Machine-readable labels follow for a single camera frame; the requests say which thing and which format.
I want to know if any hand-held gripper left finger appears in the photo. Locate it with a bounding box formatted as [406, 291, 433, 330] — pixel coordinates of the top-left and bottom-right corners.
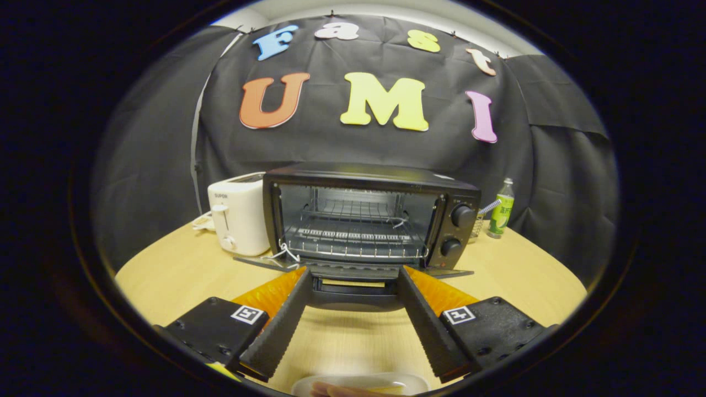
[154, 266, 315, 383]

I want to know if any black toaster oven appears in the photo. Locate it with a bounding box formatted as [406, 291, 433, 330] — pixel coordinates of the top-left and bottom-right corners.
[234, 161, 482, 313]

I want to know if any green drink bottle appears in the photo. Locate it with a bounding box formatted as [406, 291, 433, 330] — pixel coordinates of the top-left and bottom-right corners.
[486, 178, 515, 239]

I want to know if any small wire basket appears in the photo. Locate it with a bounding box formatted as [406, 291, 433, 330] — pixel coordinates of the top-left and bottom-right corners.
[469, 200, 501, 243]

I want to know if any white plate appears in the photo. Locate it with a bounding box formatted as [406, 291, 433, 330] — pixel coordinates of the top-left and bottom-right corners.
[291, 373, 430, 397]

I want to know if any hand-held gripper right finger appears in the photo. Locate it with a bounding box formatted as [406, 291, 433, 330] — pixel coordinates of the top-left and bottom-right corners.
[397, 265, 555, 383]

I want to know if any white string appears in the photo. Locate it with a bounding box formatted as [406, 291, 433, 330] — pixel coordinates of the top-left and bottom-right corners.
[260, 242, 301, 269]

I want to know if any white pop-up toaster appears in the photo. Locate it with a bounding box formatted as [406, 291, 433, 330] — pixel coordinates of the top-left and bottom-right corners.
[207, 172, 272, 257]

